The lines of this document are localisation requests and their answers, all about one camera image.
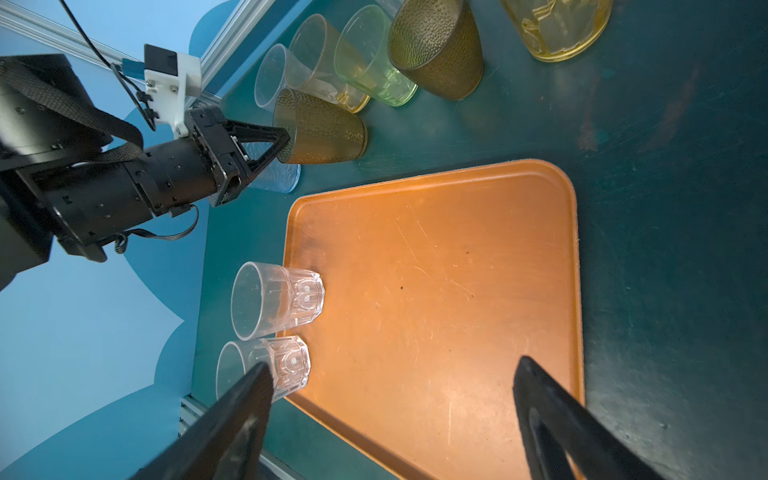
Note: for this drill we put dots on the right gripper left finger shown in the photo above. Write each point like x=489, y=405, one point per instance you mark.
x=205, y=451

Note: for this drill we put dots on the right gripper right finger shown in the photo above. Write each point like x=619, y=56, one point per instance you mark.
x=559, y=434

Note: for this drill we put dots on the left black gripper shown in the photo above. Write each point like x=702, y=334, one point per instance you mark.
x=210, y=162

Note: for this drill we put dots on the clear faceted glass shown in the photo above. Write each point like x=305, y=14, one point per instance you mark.
x=278, y=70
x=267, y=299
x=287, y=357
x=390, y=7

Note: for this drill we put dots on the orange plastic tray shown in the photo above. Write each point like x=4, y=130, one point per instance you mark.
x=435, y=287

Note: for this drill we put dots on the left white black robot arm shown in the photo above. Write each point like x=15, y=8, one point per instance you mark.
x=74, y=175

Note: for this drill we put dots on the frosted blue tall cup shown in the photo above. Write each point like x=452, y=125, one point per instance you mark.
x=276, y=177

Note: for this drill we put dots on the dark amber textured cup left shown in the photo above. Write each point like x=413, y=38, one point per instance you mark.
x=319, y=132

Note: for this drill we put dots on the dark amber textured cup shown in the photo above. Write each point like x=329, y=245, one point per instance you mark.
x=319, y=132
x=436, y=44

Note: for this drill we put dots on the tall amber clear cup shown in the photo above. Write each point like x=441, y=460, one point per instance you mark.
x=310, y=68

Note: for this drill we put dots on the green clear cup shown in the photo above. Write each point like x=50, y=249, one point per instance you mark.
x=361, y=60

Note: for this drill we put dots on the dark amber textured cup right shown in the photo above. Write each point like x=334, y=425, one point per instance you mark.
x=436, y=44

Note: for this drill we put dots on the yellow ribbed glass front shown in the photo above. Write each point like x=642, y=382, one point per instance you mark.
x=557, y=30

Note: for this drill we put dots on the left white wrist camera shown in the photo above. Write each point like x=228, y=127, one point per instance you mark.
x=171, y=77

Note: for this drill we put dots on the aluminium frame left post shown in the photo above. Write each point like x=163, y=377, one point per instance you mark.
x=234, y=34

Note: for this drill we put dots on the aluminium frame back bar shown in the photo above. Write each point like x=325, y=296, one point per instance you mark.
x=65, y=40

